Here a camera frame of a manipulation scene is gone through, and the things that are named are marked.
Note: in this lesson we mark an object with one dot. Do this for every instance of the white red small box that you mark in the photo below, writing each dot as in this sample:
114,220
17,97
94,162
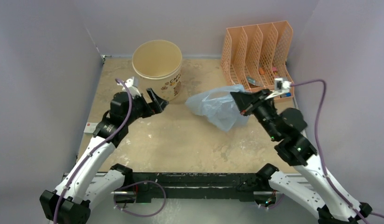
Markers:
90,127

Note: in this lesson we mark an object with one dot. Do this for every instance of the beige paper trash bin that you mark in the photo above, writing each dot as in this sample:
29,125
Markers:
158,64

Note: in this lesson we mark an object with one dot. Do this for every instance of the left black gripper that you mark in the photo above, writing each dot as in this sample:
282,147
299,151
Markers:
150,109

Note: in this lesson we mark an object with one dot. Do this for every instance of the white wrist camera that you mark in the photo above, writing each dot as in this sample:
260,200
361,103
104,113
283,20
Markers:
281,86
132,86

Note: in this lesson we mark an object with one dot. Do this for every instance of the orange file organizer rack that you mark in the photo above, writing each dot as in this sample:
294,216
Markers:
246,48

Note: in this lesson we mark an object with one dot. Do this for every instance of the blue plastic trash bag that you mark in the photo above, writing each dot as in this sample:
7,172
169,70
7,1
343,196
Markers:
219,107

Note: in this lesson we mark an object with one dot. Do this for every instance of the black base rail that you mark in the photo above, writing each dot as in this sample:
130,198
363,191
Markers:
237,186

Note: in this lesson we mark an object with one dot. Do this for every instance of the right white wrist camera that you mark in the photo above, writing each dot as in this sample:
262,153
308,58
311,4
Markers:
281,86

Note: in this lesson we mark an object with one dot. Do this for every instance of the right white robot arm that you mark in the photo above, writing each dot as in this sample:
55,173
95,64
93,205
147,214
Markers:
327,200

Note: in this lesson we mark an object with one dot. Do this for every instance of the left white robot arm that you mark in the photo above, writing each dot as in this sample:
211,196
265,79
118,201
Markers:
72,201

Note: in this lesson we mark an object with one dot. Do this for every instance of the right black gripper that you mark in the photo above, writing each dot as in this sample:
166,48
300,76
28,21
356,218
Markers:
246,102

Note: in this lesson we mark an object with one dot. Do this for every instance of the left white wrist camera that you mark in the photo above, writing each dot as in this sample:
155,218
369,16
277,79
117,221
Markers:
132,86

